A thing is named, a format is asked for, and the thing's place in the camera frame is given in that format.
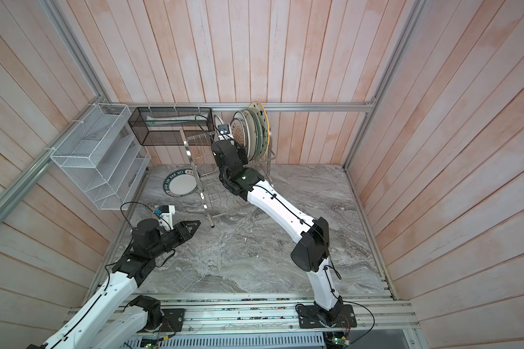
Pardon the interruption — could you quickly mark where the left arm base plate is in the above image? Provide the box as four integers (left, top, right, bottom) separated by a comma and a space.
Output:
119, 305, 186, 333

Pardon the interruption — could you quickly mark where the white wire mesh shelf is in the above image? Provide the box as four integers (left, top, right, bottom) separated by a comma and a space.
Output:
51, 104, 151, 210

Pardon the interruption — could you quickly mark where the cream floral plate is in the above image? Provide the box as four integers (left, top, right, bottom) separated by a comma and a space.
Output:
242, 109, 259, 161

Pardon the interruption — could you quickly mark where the right aluminium frame bar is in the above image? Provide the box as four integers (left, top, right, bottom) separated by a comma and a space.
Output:
341, 1, 430, 171

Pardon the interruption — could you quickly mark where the orange sunburst plate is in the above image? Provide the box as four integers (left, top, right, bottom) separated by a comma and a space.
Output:
230, 117, 248, 149
213, 114, 225, 132

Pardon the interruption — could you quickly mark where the aluminium frame bar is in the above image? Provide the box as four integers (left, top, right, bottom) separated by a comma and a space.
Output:
341, 1, 430, 171
0, 95, 106, 225

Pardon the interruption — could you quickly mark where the mint green flower plate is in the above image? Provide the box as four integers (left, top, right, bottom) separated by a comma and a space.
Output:
247, 107, 267, 161

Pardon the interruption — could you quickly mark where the white plate green outline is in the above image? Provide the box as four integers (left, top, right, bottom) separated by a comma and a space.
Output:
230, 111, 251, 159

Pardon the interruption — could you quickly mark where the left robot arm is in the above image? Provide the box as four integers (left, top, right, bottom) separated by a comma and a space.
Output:
39, 218, 201, 348

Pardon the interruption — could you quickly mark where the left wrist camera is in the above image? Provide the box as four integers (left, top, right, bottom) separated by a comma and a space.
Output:
154, 204, 176, 231

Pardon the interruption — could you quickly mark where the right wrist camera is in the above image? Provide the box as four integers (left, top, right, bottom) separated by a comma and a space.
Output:
216, 124, 233, 140

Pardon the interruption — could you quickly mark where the star pattern orange rim plate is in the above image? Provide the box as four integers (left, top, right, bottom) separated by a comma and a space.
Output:
249, 101, 271, 160

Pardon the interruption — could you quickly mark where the black mesh wall basket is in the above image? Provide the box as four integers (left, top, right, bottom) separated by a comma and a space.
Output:
128, 106, 214, 146

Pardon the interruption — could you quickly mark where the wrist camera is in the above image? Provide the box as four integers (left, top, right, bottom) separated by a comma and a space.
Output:
216, 124, 233, 140
154, 204, 176, 231

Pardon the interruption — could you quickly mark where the left aluminium frame bar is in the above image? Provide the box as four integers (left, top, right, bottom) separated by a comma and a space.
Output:
0, 95, 106, 225

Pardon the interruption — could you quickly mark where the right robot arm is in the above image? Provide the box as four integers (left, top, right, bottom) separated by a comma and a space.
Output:
211, 140, 344, 327

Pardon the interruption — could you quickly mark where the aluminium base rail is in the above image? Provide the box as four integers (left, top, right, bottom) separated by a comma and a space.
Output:
57, 293, 421, 349

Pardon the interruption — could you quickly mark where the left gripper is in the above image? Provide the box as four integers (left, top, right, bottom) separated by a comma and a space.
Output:
149, 220, 202, 258

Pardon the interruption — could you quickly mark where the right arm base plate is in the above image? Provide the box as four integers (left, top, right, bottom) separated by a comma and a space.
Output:
295, 303, 357, 329

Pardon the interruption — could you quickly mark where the steel two-tier dish rack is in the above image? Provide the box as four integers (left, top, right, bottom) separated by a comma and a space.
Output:
177, 126, 275, 228

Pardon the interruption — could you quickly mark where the white plate dark green rim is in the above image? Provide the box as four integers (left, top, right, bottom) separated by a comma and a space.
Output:
162, 168, 198, 197

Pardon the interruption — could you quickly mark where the horizontal aluminium wall bar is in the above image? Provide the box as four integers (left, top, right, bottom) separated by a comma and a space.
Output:
123, 102, 375, 113

